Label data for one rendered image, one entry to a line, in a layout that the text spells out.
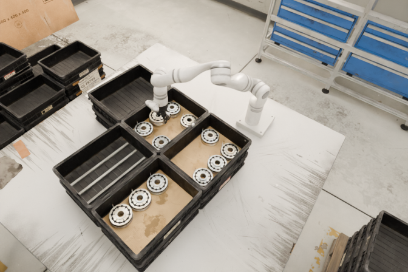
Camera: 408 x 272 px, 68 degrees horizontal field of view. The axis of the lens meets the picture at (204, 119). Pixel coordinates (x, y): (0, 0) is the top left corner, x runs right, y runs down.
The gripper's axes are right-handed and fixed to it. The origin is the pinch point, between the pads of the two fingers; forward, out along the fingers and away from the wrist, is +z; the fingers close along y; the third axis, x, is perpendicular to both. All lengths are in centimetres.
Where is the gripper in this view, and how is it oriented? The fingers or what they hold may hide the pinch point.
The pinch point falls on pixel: (161, 119)
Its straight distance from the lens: 172.3
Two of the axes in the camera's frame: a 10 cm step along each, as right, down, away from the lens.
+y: -7.4, -5.4, 4.1
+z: -0.7, 6.6, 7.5
